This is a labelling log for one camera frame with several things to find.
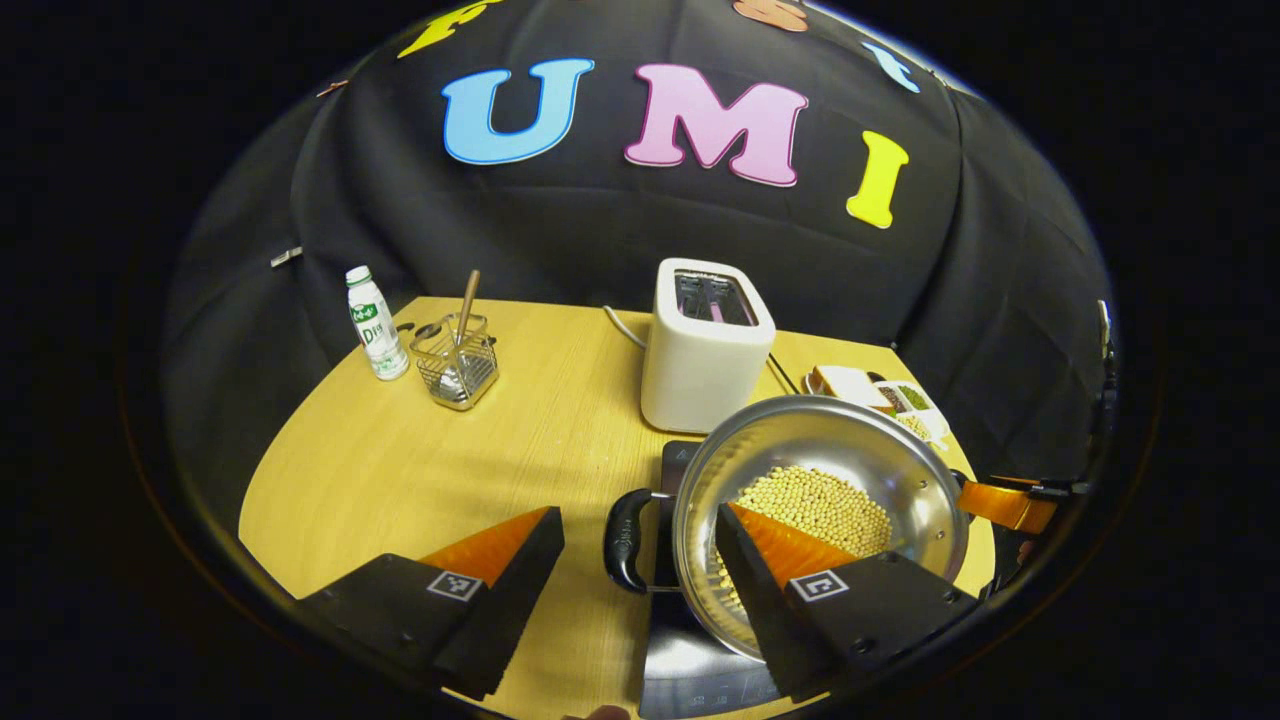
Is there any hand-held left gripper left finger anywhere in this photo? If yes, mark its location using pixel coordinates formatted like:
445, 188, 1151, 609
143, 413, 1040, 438
300, 505, 567, 702

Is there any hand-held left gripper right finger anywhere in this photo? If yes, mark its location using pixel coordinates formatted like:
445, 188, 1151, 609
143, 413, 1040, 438
714, 501, 980, 704

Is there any black induction cooktop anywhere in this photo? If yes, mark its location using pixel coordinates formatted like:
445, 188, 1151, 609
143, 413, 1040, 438
638, 440, 803, 720

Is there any steel pot with black handle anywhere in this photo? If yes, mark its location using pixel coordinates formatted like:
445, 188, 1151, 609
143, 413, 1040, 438
603, 394, 972, 664

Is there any pile of soybeans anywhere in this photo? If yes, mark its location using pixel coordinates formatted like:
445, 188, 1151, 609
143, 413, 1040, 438
715, 465, 895, 613

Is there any white divided dish of beans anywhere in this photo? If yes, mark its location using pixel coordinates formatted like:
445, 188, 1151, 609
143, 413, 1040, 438
875, 378, 952, 447

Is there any sandwich with lettuce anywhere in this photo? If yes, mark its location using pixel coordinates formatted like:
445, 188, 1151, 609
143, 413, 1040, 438
810, 365, 897, 412

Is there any white toaster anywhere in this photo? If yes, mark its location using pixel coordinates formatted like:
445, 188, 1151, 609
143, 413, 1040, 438
640, 258, 778, 435

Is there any white drink bottle green label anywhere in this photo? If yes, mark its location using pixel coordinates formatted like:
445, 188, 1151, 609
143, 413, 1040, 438
345, 265, 412, 382

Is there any black backdrop cloth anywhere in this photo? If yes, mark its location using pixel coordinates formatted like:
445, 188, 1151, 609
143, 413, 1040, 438
160, 0, 1116, 561

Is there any wire mesh utensil basket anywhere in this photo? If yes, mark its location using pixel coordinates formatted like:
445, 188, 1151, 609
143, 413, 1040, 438
409, 313, 501, 412

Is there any white toaster cable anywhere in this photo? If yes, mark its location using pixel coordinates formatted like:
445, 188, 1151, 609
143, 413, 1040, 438
602, 304, 652, 352

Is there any wooden-handled spoon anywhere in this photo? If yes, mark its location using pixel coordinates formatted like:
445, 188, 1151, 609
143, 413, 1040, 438
440, 269, 482, 391

